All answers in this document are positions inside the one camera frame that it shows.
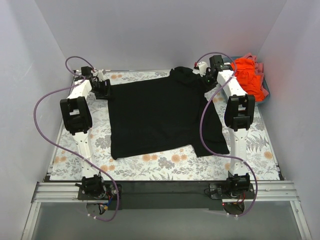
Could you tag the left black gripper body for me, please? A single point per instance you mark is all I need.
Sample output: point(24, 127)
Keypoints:
point(105, 88)

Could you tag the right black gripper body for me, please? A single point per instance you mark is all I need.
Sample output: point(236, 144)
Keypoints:
point(207, 81)

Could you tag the black t-shirt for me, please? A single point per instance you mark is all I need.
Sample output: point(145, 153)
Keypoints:
point(163, 114)

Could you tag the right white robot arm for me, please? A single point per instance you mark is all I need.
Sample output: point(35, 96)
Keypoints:
point(238, 117)

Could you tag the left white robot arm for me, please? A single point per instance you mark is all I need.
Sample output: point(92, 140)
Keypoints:
point(78, 122)

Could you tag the orange t-shirt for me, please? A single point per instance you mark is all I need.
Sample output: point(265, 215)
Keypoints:
point(247, 80)

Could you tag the teal plastic laundry basket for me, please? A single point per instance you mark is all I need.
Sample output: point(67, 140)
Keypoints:
point(265, 97)

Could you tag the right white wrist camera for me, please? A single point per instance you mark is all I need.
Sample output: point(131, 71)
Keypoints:
point(200, 68)

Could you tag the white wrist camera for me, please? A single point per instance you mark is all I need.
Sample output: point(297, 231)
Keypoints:
point(200, 68)
point(100, 75)

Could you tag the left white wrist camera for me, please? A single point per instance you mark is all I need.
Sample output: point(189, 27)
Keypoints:
point(100, 75)

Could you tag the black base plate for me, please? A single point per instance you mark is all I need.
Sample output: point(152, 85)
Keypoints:
point(145, 195)

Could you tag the aluminium mounting rail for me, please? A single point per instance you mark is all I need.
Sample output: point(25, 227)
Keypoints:
point(67, 192)

